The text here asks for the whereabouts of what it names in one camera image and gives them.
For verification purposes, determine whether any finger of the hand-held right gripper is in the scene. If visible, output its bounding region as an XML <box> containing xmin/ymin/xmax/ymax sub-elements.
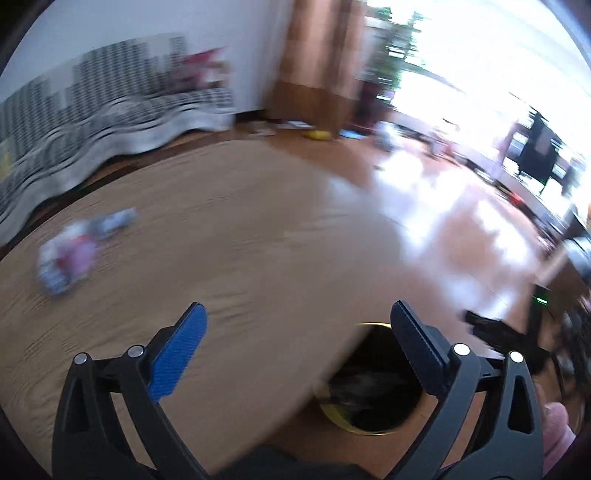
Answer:
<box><xmin>463</xmin><ymin>309</ymin><xmax>509</xmax><ymax>359</ymax></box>

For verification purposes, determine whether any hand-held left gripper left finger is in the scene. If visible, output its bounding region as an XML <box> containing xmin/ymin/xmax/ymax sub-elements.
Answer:
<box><xmin>52</xmin><ymin>302</ymin><xmax>209</xmax><ymax>480</ymax></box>

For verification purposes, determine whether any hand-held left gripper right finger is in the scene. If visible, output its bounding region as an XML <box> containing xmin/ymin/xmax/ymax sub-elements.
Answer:
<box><xmin>385</xmin><ymin>300</ymin><xmax>546</xmax><ymax>480</ymax></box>

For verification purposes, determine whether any gold-rimmed trash bin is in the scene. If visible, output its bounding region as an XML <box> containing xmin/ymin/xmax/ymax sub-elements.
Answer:
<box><xmin>314</xmin><ymin>322</ymin><xmax>440</xmax><ymax>436</ymax></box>

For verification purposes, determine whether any person's pink clothing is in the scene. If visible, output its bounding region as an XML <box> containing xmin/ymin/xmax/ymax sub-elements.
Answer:
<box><xmin>541</xmin><ymin>401</ymin><xmax>579</xmax><ymax>477</ymax></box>

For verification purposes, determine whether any grey patterned wrapper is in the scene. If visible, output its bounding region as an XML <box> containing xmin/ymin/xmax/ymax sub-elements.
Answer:
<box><xmin>91</xmin><ymin>208</ymin><xmax>139</xmax><ymax>241</ymax></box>

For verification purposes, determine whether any crumpled purple wrapper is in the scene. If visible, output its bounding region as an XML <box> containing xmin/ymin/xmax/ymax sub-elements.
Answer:
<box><xmin>36</xmin><ymin>220</ymin><xmax>101</xmax><ymax>297</ymax></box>

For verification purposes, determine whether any black monitor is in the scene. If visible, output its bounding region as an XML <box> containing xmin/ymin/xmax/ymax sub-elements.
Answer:
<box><xmin>516</xmin><ymin>110</ymin><xmax>568</xmax><ymax>186</ymax></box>

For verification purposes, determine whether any black white checkered sofa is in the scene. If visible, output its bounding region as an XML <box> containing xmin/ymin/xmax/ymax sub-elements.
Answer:
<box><xmin>0</xmin><ymin>33</ymin><xmax>237</xmax><ymax>247</ymax></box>

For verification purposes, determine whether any pink cartoon cushion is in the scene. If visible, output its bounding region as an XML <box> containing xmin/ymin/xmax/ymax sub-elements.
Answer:
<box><xmin>177</xmin><ymin>46</ymin><xmax>232</xmax><ymax>92</ymax></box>

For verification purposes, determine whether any potted green plant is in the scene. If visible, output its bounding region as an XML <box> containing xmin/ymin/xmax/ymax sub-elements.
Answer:
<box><xmin>357</xmin><ymin>8</ymin><xmax>423</xmax><ymax>131</ymax></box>

